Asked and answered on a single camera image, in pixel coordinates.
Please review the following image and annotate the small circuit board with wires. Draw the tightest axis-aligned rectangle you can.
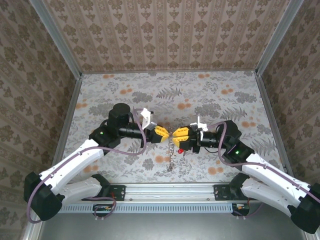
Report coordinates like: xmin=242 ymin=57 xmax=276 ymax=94
xmin=92 ymin=203 xmax=113 ymax=217
xmin=231 ymin=202 xmax=251 ymax=216

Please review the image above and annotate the aluminium frame bar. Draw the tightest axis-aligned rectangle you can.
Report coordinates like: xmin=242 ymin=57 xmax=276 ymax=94
xmin=23 ymin=221 xmax=43 ymax=240

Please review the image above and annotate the aluminium table edge rail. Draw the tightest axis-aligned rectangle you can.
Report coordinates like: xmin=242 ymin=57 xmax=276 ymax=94
xmin=254 ymin=71 xmax=295 ymax=177
xmin=51 ymin=74 xmax=83 ymax=163

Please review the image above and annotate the aluminium frame post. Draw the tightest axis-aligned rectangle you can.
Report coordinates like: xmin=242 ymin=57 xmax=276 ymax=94
xmin=255 ymin=0 xmax=305 ymax=77
xmin=29 ymin=0 xmax=83 ymax=80

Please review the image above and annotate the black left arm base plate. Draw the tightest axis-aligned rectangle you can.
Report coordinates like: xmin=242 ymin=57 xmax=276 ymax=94
xmin=107 ymin=184 xmax=126 ymax=201

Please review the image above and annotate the grey metal sheet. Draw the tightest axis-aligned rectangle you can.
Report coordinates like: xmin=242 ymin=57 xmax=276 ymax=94
xmin=39 ymin=212 xmax=307 ymax=240

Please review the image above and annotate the grey slotted cable duct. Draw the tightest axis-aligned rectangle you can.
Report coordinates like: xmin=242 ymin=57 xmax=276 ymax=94
xmin=61 ymin=202 xmax=233 ymax=214

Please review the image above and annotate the grey key holder with rings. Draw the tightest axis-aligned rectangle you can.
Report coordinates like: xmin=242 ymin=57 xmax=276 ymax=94
xmin=166 ymin=126 xmax=177 ymax=173

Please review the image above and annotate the wide aluminium mounting rail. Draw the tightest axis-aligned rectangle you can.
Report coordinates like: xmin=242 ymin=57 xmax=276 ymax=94
xmin=59 ymin=183 xmax=262 ymax=203

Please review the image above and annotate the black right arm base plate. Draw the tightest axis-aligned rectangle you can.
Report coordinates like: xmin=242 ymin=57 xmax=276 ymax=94
xmin=213 ymin=184 xmax=237 ymax=201

